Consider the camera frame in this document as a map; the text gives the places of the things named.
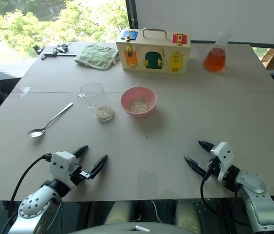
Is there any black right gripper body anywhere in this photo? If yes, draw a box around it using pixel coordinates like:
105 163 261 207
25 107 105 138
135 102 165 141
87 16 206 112
205 157 222 181

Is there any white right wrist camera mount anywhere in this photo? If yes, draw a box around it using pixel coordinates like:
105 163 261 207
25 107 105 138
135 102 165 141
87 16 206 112
210 141 234 182

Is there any silver metal spoon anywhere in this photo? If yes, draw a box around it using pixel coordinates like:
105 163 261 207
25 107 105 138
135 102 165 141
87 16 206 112
27 102 74 138

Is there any thin white cable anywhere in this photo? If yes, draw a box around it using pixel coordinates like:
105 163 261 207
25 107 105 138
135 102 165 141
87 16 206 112
151 200 163 223

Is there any pale rounded robot leg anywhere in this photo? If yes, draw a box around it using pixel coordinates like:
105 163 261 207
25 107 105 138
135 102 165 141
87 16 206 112
104 200 134 225
175 199 202 234

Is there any pink bowl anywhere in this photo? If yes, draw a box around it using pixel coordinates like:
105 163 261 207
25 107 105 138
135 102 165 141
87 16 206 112
120 86 158 118

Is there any glass flask with orange liquid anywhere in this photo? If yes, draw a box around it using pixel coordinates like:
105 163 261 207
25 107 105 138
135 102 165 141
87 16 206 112
203 31 232 74

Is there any white board panel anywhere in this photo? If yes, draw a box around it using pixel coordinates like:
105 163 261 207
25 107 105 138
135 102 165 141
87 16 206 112
125 0 274 47

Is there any green folded cloth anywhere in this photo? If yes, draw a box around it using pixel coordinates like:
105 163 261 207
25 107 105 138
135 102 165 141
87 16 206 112
74 44 120 71

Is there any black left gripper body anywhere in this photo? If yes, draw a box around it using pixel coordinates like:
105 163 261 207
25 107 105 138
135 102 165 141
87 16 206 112
69 163 92 190

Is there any small black object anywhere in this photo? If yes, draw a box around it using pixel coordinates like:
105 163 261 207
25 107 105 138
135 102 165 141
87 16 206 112
32 44 45 55

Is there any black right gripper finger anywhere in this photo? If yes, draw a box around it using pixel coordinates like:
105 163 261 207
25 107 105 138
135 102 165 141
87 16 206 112
198 140 215 154
183 156 208 178

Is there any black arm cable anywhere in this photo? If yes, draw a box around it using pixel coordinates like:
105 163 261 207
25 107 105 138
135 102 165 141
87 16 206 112
0 153 53 234
200 157 243 224

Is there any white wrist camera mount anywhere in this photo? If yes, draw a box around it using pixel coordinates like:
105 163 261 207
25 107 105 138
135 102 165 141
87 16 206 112
49 151 77 190
210 141 234 182

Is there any black bunch of keys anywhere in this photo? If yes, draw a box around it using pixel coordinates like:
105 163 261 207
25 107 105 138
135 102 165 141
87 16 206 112
53 42 71 54

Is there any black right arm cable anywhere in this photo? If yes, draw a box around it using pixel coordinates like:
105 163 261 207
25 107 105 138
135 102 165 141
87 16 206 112
200 157 243 224

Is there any black metal clamp tool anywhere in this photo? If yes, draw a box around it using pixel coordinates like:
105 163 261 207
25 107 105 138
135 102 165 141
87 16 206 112
41 50 78 60

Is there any wooden lock box with handle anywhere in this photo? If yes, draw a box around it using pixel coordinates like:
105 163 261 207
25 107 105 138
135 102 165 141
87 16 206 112
115 28 192 74

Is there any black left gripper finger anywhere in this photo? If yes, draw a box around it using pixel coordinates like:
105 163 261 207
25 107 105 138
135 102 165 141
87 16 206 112
89 154 108 180
71 145 89 159

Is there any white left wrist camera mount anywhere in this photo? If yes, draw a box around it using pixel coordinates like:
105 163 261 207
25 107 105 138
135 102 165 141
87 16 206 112
49 151 77 190

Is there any clear glass mug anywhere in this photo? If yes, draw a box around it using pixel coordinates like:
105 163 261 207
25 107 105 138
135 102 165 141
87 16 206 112
77 82 115 122

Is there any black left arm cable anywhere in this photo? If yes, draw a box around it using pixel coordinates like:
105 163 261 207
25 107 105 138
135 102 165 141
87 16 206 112
0 153 53 234

